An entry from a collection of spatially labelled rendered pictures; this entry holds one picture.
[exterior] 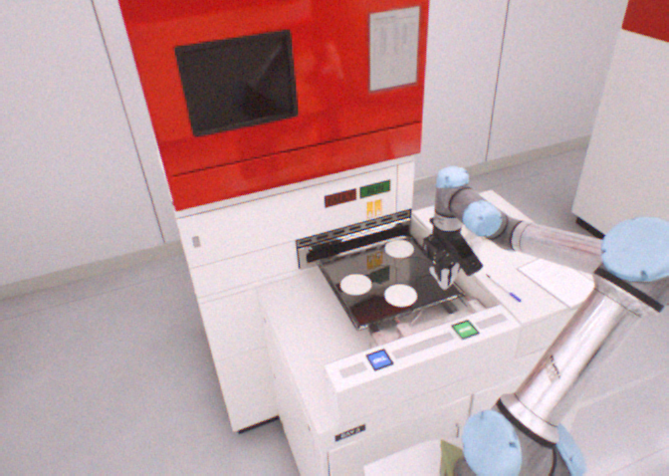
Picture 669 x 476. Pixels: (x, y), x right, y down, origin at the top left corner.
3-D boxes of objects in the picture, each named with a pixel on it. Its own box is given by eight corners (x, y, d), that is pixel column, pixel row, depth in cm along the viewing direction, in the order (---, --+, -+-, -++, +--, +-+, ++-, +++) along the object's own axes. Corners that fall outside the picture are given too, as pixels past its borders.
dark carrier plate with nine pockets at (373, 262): (319, 260, 182) (319, 259, 182) (406, 235, 192) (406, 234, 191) (359, 326, 156) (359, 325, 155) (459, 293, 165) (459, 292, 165)
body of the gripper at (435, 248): (442, 246, 146) (446, 210, 139) (464, 262, 140) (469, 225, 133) (421, 256, 143) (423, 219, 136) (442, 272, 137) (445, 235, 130)
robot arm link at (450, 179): (449, 184, 121) (430, 167, 127) (445, 223, 127) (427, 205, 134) (478, 176, 123) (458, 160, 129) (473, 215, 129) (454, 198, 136)
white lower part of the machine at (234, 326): (205, 333, 280) (170, 204, 232) (346, 289, 302) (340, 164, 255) (235, 444, 225) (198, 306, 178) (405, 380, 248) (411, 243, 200)
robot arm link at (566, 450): (547, 505, 106) (604, 473, 100) (512, 501, 98) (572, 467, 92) (517, 446, 114) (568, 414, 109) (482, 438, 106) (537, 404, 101)
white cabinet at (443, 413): (280, 427, 231) (255, 289, 184) (467, 357, 258) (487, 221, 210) (334, 579, 182) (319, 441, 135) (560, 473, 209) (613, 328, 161)
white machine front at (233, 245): (197, 299, 180) (171, 201, 157) (407, 238, 202) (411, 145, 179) (199, 305, 178) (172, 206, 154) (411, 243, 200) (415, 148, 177)
